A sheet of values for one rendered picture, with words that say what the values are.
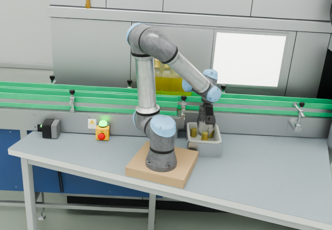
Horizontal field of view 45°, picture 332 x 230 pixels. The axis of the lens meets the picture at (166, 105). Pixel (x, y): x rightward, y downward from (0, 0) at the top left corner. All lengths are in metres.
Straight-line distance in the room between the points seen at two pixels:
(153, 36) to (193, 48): 0.71
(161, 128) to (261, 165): 0.60
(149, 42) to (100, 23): 0.75
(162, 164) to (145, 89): 0.35
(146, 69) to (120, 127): 0.54
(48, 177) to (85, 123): 0.44
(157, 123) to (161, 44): 0.37
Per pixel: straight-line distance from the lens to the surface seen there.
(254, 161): 2.15
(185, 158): 2.00
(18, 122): 2.37
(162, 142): 1.82
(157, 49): 1.67
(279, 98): 2.45
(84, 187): 2.51
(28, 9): 5.62
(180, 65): 1.74
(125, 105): 2.21
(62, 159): 2.07
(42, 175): 2.52
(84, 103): 2.24
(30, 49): 5.75
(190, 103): 2.30
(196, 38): 2.35
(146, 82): 1.83
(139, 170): 1.89
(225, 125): 2.36
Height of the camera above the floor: 1.81
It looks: 23 degrees down
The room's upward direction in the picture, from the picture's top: 4 degrees clockwise
